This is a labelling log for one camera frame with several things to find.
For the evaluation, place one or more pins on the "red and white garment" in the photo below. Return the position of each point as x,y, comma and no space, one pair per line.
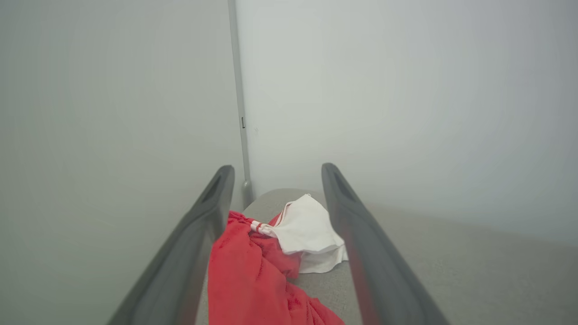
248,280

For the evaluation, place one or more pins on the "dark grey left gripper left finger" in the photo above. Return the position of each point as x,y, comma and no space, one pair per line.
180,262

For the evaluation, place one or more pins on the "grey wall pipe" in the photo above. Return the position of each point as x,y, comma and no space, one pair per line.
240,90

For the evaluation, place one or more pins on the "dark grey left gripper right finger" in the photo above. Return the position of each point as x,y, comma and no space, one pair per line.
379,262

